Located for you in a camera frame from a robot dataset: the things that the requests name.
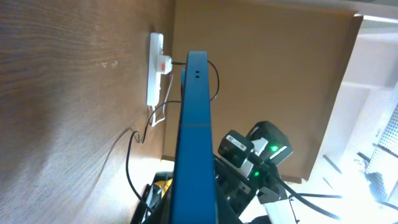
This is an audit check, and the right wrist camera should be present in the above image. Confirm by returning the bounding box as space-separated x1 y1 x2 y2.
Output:
218 130 269 178

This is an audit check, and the yellow black object on floor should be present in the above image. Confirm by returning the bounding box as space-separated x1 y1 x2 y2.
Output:
144 179 172 210

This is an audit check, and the white power strip cord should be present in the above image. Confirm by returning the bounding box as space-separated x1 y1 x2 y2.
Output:
149 73 175 128

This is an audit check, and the blue Galaxy smartphone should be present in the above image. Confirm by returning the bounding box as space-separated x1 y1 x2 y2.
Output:
169 51 218 223

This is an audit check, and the white charger plug adapter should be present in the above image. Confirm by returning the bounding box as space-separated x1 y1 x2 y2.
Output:
156 55 173 75

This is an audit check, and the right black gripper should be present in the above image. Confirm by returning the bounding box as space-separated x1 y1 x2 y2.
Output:
213 156 258 217

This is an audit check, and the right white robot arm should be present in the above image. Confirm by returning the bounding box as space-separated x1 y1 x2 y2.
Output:
214 121 293 223

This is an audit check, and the black charger cable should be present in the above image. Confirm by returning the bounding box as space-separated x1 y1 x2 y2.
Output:
125 60 220 215

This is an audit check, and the white power strip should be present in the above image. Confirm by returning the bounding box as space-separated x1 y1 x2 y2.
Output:
147 32 164 106

